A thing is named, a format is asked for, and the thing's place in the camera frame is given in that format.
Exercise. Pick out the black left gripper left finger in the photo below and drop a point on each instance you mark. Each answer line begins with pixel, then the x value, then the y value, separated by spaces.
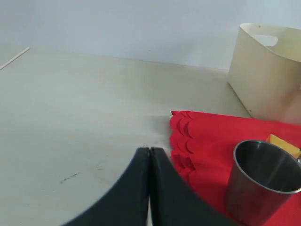
pixel 126 203

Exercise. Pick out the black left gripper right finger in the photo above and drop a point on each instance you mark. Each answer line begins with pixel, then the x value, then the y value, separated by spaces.
pixel 173 202

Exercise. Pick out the red scalloped table cloth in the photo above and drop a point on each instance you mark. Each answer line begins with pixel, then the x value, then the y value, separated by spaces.
pixel 202 151

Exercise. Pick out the stainless steel cup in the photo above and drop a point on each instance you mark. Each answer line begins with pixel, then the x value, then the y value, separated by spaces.
pixel 262 179

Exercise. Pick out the cream plastic tub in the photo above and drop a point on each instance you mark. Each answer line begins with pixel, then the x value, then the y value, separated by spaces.
pixel 265 71

